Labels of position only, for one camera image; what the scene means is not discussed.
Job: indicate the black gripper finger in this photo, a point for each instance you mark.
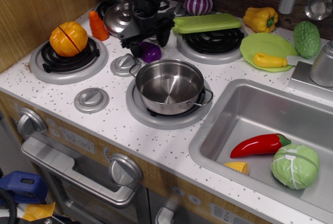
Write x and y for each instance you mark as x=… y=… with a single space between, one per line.
x=136 y=49
x=162 y=36

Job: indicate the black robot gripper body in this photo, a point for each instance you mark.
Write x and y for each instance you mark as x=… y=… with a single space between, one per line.
x=149 y=17

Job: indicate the purple toy eggplant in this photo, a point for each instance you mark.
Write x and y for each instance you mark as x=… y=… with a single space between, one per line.
x=150 y=52

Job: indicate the steel pot lid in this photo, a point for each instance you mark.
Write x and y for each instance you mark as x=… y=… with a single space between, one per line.
x=120 y=21

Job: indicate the stainless steel pot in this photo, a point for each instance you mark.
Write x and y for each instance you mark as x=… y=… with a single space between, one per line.
x=171 y=86

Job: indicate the silver stovetop knob back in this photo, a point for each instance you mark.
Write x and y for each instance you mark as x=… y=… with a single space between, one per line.
x=152 y=39

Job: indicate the silver stovetop knob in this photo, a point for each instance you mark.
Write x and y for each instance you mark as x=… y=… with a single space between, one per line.
x=152 y=39
x=91 y=100
x=125 y=66

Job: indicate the silver stovetop knob upper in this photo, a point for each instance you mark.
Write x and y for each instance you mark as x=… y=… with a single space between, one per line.
x=125 y=66

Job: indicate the green plastic cutting board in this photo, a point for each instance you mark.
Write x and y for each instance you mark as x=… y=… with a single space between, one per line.
x=205 y=23

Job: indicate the orange toy carrot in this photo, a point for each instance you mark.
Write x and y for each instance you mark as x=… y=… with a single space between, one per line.
x=97 y=26

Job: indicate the back right stove burner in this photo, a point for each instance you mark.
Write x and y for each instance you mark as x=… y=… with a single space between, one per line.
x=213 y=47

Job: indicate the purple striped toy onion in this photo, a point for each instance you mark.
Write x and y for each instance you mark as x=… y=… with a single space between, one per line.
x=198 y=7

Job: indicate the orange toy pumpkin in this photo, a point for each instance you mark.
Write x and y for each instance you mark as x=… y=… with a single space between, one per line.
x=68 y=39

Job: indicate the silver stovetop knob lower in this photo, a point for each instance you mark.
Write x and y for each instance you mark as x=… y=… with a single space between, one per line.
x=91 y=100

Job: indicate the front right stove burner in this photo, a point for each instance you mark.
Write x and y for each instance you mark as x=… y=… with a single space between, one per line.
x=151 y=119

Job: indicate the front left stove burner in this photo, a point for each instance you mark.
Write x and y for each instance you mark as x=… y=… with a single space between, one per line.
x=52 y=68

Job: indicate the yellow toy bell pepper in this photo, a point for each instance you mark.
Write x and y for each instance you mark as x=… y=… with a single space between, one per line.
x=261 y=20

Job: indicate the silver sink basin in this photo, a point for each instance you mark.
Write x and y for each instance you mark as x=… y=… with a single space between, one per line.
x=247 y=109

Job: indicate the light green plastic plate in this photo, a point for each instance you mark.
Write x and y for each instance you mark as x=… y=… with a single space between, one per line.
x=267 y=43

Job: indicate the silver oven knob right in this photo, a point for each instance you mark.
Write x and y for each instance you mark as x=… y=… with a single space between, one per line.
x=123 y=171

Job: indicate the silver oven knob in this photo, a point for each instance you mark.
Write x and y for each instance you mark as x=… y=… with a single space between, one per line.
x=30 y=122
x=123 y=171

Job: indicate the silver oven knob left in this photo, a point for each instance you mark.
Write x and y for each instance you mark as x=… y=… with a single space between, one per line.
x=30 y=122

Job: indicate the green toy bitter gourd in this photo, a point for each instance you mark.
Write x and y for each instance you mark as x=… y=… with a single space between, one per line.
x=307 y=39

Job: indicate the red toy chili pepper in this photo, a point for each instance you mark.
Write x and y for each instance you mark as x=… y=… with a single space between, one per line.
x=262 y=144

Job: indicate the yellow toy corn piece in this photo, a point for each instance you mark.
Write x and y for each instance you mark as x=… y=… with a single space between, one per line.
x=242 y=167

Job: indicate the hanging metal ladle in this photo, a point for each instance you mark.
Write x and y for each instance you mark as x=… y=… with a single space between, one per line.
x=318 y=9

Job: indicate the blue plastic device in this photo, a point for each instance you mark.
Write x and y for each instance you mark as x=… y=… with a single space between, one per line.
x=25 y=187

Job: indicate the green toy cabbage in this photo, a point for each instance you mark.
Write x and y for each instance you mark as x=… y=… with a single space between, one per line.
x=296 y=166

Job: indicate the yellow cloth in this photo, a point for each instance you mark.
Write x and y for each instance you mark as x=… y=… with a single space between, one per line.
x=38 y=211

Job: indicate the yellow handled toy knife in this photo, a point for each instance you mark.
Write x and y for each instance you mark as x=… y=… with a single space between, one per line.
x=269 y=61

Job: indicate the silver oven door handle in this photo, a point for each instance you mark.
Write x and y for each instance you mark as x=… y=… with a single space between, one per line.
x=62 y=166

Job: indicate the silver faucet handle base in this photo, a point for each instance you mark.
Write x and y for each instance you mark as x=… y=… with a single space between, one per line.
x=316 y=78

